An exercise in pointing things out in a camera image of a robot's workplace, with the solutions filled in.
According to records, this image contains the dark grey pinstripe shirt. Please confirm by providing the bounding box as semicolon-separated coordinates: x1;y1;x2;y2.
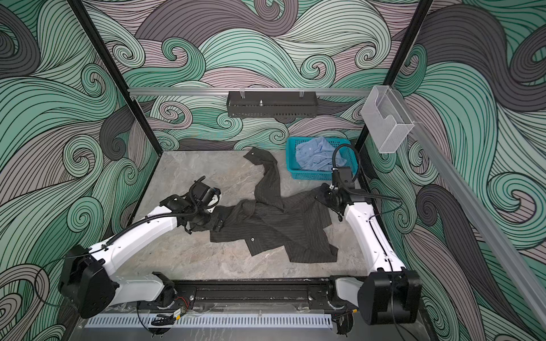
189;148;338;264

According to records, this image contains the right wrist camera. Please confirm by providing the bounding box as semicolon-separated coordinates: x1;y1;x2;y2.
332;166;355;190

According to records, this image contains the black vertical frame post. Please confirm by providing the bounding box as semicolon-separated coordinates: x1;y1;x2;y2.
67;0;163;156
353;0;434;154

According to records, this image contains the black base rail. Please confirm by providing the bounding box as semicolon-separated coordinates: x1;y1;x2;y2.
80;278;372;314

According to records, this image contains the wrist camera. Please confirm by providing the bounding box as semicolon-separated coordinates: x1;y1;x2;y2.
189;181;221;211
332;166;355;190

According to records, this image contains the teal plastic basket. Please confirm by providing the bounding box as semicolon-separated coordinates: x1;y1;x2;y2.
286;137;350;181

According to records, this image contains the black vertical frame post left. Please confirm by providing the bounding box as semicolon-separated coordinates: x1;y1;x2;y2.
67;0;163;156

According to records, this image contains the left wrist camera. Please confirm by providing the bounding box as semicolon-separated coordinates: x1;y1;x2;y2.
189;181;221;211

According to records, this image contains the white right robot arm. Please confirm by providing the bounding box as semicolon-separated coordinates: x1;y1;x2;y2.
317;183;422;325

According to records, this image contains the black perforated wall tray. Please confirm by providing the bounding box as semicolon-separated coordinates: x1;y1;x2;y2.
226;92;319;119

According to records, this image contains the aluminium side wall rail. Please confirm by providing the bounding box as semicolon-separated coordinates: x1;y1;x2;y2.
392;89;545;327

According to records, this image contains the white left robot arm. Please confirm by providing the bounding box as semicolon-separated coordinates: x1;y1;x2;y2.
58;194;221;318

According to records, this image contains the clear plastic wall bin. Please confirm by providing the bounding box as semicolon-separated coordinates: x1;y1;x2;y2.
361;85;415;154

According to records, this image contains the black vertical frame post right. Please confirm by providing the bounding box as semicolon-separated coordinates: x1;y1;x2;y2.
353;0;434;154

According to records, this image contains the white slotted cable duct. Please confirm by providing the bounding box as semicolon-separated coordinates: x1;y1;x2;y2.
85;313;334;329

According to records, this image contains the light blue shirt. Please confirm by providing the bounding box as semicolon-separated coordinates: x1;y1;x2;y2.
295;136;336;171

